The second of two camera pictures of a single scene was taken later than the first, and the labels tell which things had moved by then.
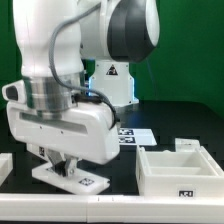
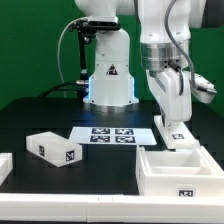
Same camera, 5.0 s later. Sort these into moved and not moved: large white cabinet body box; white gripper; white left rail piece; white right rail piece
Moved: white gripper
Not moved: white left rail piece; white right rail piece; large white cabinet body box
